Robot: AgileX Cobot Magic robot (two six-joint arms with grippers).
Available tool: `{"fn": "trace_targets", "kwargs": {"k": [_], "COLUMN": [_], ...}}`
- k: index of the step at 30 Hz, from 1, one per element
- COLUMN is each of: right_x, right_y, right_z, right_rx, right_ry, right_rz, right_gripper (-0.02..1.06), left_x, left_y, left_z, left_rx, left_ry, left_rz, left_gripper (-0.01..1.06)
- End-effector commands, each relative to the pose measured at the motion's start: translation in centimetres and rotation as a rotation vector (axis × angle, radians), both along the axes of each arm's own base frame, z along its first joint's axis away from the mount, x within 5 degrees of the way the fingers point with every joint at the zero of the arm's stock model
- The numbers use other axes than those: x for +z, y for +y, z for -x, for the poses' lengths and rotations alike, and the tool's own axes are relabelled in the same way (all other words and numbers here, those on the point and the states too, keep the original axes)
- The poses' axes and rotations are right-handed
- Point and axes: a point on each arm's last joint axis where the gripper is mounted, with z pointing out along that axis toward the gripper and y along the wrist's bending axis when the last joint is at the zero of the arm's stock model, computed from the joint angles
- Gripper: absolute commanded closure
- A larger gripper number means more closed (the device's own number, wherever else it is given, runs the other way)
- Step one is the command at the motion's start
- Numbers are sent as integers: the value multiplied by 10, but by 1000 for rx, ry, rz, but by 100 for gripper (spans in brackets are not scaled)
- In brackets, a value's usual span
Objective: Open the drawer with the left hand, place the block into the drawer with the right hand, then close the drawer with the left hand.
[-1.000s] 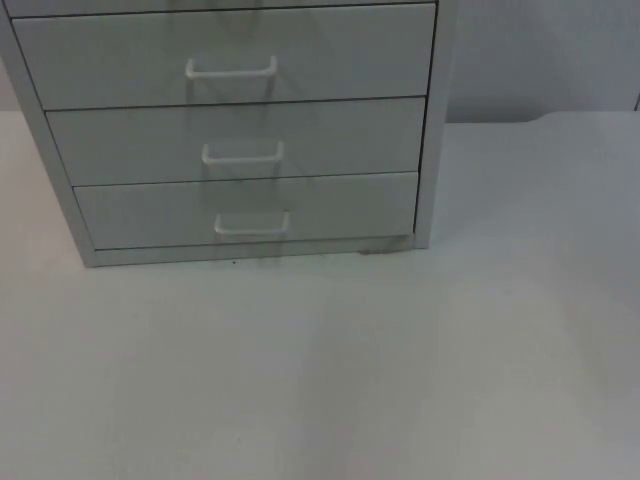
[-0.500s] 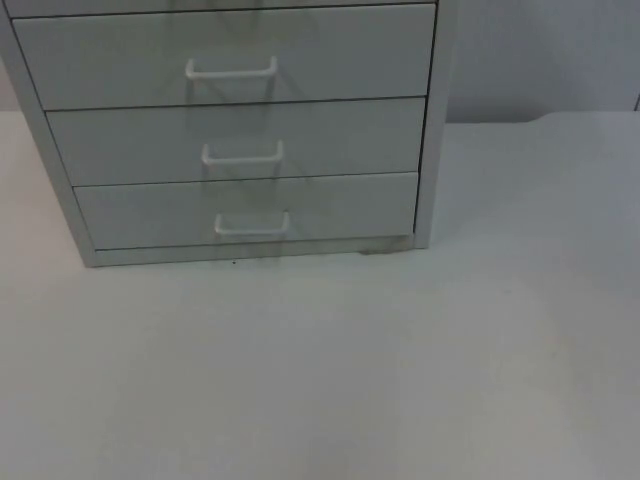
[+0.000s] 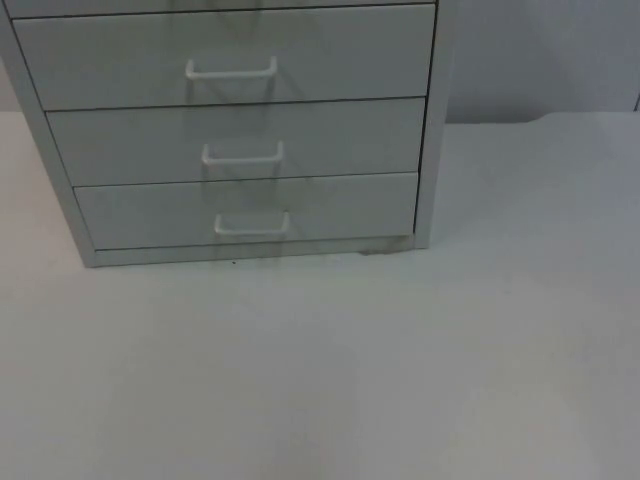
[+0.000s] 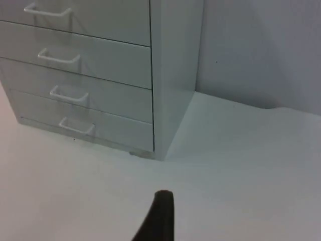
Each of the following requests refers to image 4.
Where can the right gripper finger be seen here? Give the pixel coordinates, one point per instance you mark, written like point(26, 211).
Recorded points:
point(158, 218)

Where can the grey chest of drawers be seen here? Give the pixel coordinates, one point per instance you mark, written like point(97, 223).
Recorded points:
point(113, 75)

